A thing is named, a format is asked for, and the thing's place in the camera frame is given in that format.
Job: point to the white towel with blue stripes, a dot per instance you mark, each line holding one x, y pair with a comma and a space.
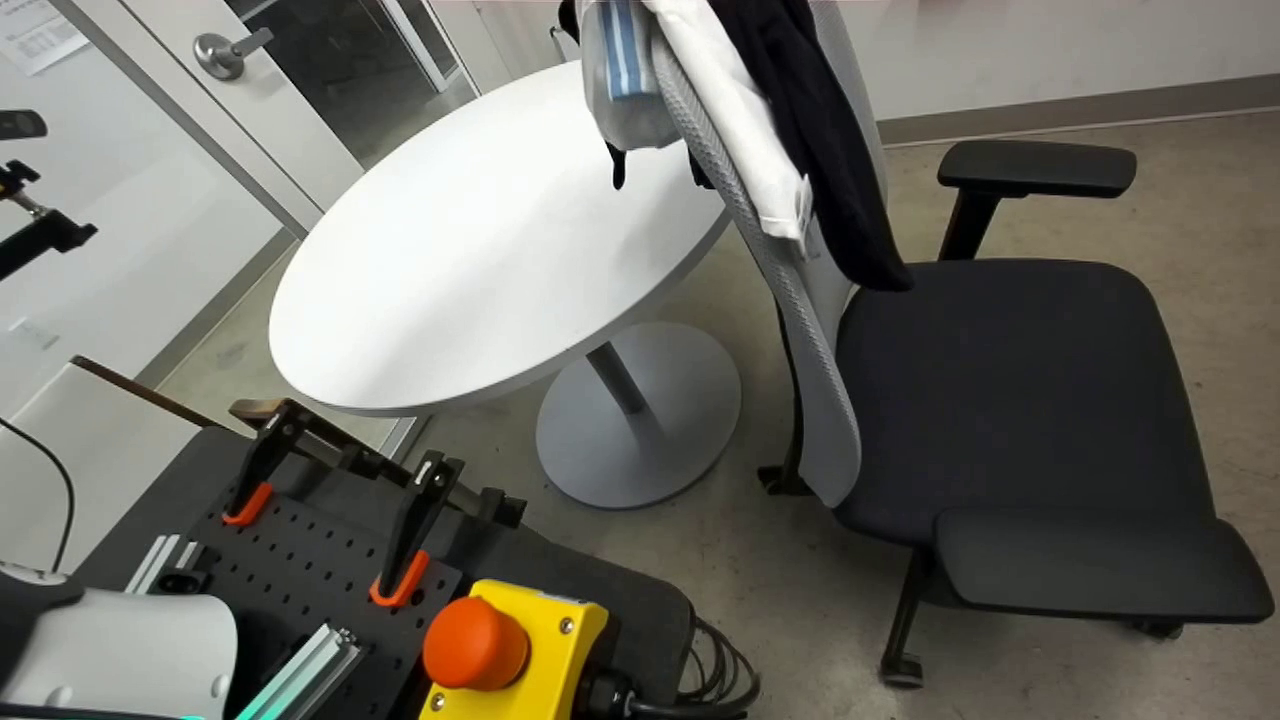
627, 97

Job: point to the black shirt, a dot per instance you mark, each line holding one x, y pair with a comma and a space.
816, 127

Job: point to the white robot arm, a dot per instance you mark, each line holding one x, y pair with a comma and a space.
115, 652

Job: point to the grey and black office chair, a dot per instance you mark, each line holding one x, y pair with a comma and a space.
1016, 426

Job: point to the yellow emergency stop box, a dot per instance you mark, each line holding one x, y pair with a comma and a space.
510, 652

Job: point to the black perforated mounting board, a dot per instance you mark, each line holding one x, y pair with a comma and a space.
321, 540

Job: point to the green-tinted aluminium profile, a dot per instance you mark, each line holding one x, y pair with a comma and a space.
305, 677

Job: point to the white door with glass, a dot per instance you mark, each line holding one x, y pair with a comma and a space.
316, 107

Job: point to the silver aluminium profile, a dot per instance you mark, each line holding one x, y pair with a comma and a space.
169, 555

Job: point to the white round pedestal table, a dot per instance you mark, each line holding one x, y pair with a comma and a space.
506, 246

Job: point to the right orange-handled black clamp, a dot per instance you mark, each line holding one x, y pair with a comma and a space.
407, 556

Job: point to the orange-handled black clamp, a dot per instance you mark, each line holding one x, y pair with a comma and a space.
407, 556
278, 428

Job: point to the left orange-handled black clamp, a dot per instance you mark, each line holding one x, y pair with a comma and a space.
278, 428

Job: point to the silver door handle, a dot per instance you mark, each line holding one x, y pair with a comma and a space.
224, 57

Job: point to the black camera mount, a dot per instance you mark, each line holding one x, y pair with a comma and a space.
47, 231

